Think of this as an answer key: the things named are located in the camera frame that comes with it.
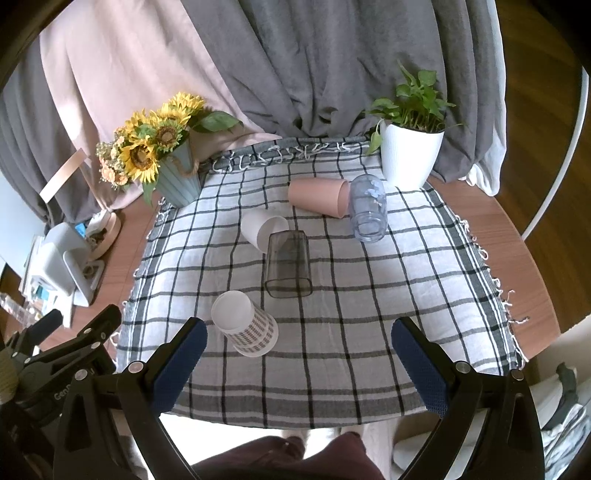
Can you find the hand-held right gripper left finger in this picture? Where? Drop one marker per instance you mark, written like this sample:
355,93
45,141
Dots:
181,362

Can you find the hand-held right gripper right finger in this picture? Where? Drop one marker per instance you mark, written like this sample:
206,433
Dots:
419,364

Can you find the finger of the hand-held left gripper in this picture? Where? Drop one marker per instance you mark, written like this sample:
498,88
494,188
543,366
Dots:
41,326
87,333

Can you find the white checkered paper cup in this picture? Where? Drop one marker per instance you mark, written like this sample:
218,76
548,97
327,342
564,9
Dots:
240,318

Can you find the smoky grey transparent cup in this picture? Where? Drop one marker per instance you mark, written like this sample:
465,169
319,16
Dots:
288,263

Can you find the plain white cup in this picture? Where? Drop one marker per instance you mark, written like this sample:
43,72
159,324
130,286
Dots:
256,226

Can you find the clear bluish plastic cup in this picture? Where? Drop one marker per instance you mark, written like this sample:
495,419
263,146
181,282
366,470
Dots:
367,207

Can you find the pink cup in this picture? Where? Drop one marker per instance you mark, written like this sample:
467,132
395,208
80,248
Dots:
316,196

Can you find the checkered tablecloth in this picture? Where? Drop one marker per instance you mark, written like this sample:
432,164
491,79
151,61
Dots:
369,323

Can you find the white box device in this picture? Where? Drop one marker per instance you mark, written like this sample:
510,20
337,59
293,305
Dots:
62,261

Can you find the round wooden stand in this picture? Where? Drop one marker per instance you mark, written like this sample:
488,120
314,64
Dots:
108,230

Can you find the grey white cloth pile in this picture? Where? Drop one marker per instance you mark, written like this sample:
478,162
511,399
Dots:
565,424

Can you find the ribbed blue-green vase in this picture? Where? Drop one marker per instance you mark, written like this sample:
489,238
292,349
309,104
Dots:
178,182

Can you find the grey curtain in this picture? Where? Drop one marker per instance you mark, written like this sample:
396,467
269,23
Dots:
32,138
351,69

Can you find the sunflower bouquet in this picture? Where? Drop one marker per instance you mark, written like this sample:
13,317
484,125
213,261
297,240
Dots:
143,152

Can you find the white ribbed plant pot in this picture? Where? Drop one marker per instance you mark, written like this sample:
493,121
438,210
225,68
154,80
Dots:
408,154

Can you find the white sheer cloth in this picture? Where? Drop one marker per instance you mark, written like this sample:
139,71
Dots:
487,152

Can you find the white curved tube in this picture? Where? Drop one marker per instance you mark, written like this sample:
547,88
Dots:
561,166

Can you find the green leafy plant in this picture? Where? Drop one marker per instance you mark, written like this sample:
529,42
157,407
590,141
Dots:
415,106

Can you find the pink curtain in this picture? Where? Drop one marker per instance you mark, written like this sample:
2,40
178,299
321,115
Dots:
138,60

